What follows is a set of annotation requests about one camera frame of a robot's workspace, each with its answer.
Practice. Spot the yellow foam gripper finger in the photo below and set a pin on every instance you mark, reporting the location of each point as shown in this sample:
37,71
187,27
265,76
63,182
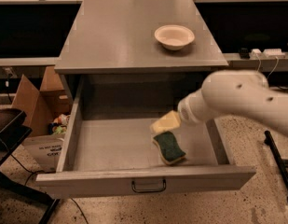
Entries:
166,123

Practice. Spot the green and yellow sponge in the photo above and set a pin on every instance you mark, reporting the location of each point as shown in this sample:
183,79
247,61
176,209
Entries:
168,147

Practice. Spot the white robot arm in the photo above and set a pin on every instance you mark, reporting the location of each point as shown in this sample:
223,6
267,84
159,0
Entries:
242,93

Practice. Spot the grey open top drawer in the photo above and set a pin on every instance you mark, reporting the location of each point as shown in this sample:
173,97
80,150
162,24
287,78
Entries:
109,143

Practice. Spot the white paper bowl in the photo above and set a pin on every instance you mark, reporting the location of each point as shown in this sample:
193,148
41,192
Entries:
174,37

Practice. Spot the grey cabinet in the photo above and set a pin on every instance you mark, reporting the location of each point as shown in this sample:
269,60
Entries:
117,37

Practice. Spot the black power adapter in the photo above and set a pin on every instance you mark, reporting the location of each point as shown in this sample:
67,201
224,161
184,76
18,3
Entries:
244,53

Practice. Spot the white power adapter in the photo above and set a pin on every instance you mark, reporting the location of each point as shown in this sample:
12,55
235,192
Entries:
255,53

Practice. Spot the colourful items in box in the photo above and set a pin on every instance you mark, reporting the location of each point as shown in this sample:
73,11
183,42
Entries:
59,124

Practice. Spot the black stand leg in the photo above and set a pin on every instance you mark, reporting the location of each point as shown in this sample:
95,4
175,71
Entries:
281,163

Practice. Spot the white power strip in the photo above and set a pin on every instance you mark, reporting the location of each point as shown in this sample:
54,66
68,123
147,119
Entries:
274,53

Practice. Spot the white printed cardboard box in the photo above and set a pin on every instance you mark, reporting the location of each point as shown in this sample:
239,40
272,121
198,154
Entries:
45,150

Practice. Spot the brown cardboard box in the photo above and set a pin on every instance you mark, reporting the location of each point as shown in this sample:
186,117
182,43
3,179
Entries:
43,105

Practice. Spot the black chair base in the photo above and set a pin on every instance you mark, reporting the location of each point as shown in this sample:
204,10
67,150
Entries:
12,134

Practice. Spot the black metal drawer handle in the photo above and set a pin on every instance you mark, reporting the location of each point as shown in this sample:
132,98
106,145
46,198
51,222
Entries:
135,188

